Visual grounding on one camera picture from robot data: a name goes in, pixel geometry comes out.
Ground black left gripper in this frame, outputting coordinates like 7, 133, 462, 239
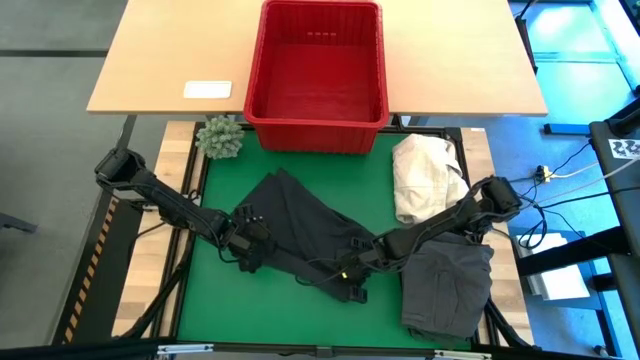
223, 203, 272, 274

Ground black side table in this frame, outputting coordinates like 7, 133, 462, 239
588, 99, 640, 321

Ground black table frame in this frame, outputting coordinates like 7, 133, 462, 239
119, 119, 534, 360

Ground yellow floor cable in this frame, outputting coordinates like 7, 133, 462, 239
534, 164, 601, 182

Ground cream garment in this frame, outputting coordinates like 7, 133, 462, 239
392, 133, 471, 227

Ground black desk foot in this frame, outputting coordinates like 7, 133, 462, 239
543, 122, 591, 137

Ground light wooden desk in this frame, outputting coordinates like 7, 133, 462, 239
85, 0, 550, 117

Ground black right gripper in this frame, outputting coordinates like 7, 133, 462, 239
342, 236, 390, 305

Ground black hazard-striped plate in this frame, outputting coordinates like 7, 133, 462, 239
52, 199, 136, 346

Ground dark grey garment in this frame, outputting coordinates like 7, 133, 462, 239
399, 232, 495, 342

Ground wooden side board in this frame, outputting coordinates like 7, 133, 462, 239
459, 127, 534, 346
112, 119, 206, 339

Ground white floor cable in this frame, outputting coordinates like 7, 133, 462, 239
549, 158, 640, 201

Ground artificial green potted plant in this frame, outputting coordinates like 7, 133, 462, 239
194, 115, 246, 160

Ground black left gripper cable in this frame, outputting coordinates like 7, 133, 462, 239
215, 239, 241, 265

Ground black shorts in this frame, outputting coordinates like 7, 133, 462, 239
234, 168, 377, 304

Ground black-and-white marker sheet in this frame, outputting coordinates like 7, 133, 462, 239
608, 138, 640, 160

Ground white rectangular pad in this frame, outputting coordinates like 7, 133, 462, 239
182, 80, 234, 100

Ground silver frame bracket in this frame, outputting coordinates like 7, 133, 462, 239
433, 349, 492, 360
156, 343, 215, 356

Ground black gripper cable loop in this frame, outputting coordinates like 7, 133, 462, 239
294, 255, 352, 288

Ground red plastic bin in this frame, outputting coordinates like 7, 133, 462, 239
243, 0, 390, 155

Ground dark chair leg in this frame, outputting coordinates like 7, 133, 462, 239
0, 212, 39, 235

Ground white box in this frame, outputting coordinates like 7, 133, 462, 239
519, 232, 591, 301

